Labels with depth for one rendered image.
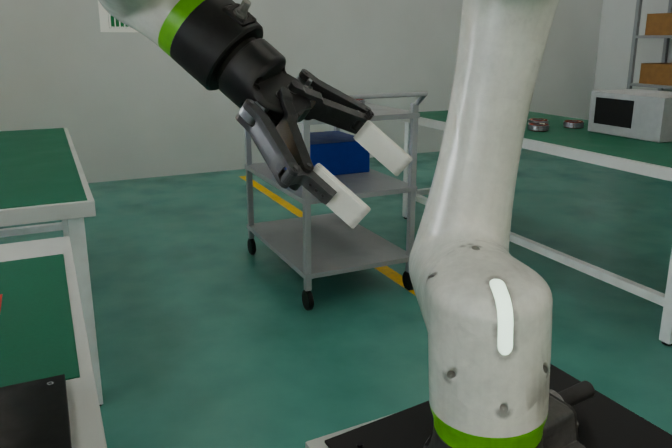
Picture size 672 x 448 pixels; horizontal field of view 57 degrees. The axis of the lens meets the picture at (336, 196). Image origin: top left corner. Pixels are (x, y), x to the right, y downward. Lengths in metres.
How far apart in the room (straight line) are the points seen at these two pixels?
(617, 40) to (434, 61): 2.46
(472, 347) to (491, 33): 0.35
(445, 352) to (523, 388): 0.08
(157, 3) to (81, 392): 0.58
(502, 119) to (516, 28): 0.10
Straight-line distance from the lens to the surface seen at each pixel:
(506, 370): 0.66
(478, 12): 0.76
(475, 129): 0.76
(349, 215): 0.62
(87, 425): 0.94
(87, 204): 2.10
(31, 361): 1.12
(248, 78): 0.66
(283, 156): 0.60
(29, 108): 5.81
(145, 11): 0.70
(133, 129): 5.88
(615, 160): 2.94
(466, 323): 0.64
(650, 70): 7.43
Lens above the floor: 1.25
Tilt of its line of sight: 14 degrees down
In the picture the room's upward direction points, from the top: straight up
